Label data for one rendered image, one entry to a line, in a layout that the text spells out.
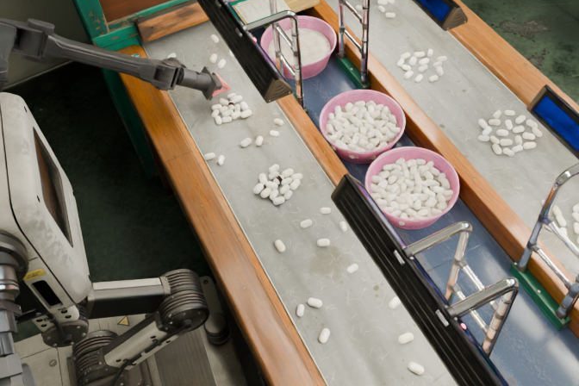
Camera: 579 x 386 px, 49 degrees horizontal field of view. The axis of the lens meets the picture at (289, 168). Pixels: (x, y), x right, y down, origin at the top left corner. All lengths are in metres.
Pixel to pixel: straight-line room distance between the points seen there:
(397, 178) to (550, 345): 0.61
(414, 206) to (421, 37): 0.73
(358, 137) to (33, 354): 1.18
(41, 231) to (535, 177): 1.37
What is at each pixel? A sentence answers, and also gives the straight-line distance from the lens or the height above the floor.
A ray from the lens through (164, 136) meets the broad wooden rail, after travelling 2.06.
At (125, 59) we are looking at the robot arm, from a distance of 1.95.
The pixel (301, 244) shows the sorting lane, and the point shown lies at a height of 0.74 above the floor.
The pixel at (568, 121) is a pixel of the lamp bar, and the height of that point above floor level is 1.09.
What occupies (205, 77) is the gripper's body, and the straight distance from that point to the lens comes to 2.06.
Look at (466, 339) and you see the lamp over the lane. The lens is 1.27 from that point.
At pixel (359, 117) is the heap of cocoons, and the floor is 0.74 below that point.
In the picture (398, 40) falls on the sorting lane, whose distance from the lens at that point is 2.34.
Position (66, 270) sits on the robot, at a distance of 1.25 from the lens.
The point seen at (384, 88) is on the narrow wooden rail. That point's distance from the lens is 2.13.
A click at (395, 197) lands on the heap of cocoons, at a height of 0.74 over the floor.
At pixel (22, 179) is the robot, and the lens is 1.15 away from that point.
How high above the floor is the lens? 2.26
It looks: 51 degrees down
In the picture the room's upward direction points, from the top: 7 degrees counter-clockwise
